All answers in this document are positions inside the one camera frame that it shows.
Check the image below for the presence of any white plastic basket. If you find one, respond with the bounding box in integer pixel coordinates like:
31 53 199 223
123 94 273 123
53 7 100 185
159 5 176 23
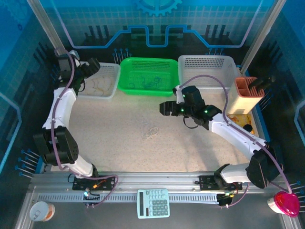
77 62 122 101
177 54 239 94

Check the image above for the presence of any green plastic basket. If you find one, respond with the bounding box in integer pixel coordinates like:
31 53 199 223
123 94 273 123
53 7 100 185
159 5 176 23
116 57 181 97

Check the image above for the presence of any orange and cream utensil holder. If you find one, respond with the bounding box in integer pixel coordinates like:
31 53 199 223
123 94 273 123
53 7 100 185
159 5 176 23
225 76 265 115

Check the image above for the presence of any yellow snack packet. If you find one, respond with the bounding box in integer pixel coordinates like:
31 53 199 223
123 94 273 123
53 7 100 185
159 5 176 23
226 114 255 135

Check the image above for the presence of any black utensil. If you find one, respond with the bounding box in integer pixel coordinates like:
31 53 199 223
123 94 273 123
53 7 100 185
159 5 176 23
249 75 276 91

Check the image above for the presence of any light blue calculator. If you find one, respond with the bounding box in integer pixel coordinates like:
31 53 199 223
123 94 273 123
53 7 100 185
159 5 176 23
137 188 171 219

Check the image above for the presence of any small black controller board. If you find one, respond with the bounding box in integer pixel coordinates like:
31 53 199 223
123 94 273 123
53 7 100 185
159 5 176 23
82 190 101 208
216 190 239 208

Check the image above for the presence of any pink heart-lidded cup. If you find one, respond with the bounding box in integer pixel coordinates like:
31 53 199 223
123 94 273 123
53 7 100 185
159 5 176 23
266 190 301 218

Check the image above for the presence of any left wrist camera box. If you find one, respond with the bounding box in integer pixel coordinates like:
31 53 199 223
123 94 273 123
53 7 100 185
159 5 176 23
69 50 83 69

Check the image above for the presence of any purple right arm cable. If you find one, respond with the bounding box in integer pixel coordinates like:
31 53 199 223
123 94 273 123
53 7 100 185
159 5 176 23
178 74 293 208

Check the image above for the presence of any aluminium frame post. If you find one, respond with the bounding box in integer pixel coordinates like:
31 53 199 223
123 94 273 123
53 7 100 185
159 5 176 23
25 0 72 65
240 0 286 70

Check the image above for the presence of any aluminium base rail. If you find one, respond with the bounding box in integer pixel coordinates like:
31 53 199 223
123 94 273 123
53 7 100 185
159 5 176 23
32 171 285 191

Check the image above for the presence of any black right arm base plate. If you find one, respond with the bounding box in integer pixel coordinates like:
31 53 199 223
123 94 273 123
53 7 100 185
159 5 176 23
199 175 243 191

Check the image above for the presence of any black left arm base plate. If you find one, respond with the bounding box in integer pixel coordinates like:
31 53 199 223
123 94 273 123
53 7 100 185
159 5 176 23
72 175 117 191

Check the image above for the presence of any slotted grey cable duct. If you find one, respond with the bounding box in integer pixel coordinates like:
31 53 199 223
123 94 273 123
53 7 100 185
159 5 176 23
37 193 221 204

